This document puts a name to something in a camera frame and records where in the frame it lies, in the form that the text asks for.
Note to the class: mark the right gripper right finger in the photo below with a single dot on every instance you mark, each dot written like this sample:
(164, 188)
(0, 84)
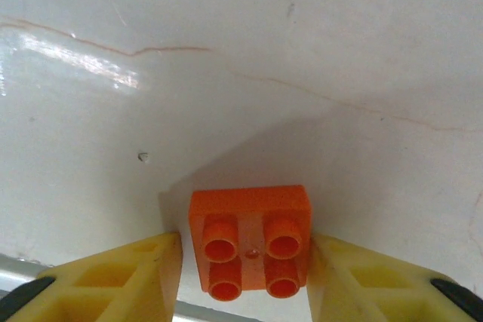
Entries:
(377, 292)

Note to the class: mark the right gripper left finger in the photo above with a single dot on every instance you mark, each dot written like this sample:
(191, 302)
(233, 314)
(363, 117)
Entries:
(113, 288)

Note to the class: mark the small square orange lego brick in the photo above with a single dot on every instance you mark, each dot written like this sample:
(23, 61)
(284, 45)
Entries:
(249, 205)

